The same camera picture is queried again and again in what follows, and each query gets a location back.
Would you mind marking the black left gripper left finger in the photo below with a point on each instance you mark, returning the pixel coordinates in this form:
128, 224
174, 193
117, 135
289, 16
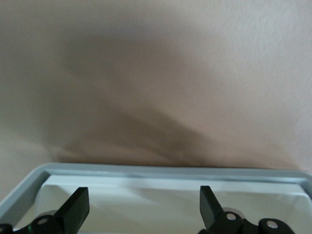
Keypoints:
73, 209

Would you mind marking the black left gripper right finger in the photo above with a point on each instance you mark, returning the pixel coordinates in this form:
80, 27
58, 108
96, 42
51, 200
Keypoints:
209, 209

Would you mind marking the grey plastic tray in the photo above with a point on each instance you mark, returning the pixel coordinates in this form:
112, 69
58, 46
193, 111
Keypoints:
158, 171

